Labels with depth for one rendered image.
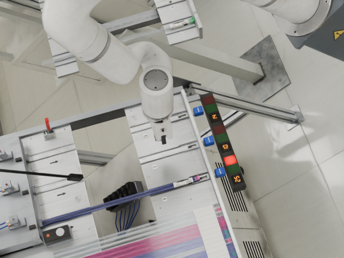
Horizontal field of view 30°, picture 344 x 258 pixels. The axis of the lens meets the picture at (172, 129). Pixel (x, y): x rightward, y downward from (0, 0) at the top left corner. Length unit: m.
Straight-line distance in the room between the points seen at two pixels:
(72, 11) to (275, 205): 1.56
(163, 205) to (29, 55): 1.36
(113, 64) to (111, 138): 1.95
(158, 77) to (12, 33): 1.65
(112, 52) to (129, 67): 0.07
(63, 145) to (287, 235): 1.05
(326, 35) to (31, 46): 1.53
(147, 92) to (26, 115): 2.53
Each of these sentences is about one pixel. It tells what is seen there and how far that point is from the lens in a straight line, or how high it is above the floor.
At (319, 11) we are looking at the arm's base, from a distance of 1.85.
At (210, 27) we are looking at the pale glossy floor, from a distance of 3.05.
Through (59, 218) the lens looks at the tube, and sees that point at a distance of 1.95.
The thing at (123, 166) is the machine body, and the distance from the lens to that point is 2.38.
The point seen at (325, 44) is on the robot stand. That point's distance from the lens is 1.95.
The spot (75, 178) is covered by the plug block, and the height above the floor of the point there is 1.08.
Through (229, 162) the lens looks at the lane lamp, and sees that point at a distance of 1.99.
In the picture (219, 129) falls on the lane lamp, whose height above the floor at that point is 0.66.
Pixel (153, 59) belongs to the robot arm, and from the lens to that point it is 1.64.
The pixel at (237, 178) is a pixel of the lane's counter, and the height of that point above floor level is 0.66.
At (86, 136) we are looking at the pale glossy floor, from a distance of 3.56.
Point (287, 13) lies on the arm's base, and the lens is 1.79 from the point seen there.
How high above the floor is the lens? 2.22
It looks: 46 degrees down
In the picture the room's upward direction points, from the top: 79 degrees counter-clockwise
